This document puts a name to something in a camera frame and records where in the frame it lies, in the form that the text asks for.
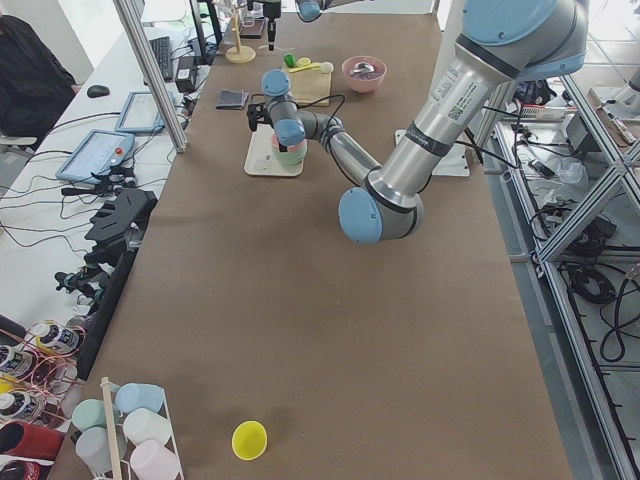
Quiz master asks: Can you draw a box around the black computer mouse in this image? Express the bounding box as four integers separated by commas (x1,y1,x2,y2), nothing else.
86,84,110,99

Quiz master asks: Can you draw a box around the grey folded cloth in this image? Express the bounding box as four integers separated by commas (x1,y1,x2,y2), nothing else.
216,89,249,110

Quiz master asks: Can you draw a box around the yellow plastic knife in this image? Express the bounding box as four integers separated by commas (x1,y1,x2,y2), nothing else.
288,62,323,73

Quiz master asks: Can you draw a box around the bamboo cutting board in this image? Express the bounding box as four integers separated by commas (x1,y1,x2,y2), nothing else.
288,69,332,107

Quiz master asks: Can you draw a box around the seated person in black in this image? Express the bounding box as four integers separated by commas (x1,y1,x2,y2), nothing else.
1,14,80,148

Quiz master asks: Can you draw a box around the green bowl stack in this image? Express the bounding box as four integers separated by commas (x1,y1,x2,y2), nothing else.
272,147,307,169

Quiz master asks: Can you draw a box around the metal ice scoop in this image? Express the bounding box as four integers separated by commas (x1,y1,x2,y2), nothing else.
350,62,376,79

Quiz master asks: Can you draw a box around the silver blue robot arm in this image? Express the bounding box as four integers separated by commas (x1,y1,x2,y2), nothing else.
247,0,589,244

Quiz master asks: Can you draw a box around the blue tablet pendant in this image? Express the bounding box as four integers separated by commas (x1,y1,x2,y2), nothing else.
55,129,135,184

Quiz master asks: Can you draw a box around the aluminium frame post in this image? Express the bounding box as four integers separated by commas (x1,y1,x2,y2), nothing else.
113,0,188,153

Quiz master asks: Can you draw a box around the white garlic bulb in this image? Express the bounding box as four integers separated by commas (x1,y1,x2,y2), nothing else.
320,62,334,74

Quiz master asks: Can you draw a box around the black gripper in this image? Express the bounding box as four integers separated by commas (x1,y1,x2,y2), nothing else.
246,102,273,132

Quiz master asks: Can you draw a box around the wooden mug tree stand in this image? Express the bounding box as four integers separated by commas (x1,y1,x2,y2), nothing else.
214,1,256,64

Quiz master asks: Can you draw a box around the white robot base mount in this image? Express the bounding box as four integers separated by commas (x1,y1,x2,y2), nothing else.
393,0,471,178

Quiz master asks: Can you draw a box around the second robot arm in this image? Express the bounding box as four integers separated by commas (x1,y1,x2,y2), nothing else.
261,0,357,51

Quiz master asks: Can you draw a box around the pastel cups rack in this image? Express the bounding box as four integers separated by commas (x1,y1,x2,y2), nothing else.
71,378,185,479

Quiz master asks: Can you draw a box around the black tool holder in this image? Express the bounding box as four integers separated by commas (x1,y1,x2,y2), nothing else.
54,188,158,380

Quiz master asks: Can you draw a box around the cream rabbit tray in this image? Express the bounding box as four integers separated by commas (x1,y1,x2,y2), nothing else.
244,125,304,177

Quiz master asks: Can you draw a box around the pink bowl with ice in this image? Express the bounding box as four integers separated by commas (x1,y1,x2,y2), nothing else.
341,56,387,93

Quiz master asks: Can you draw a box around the black keyboard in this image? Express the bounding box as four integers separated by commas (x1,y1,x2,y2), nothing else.
149,36,173,82

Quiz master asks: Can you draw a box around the yellow plastic cup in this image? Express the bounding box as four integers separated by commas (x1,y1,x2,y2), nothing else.
231,420,268,461

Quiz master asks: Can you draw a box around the green lime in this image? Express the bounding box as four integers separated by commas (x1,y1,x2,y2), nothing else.
283,53,297,68

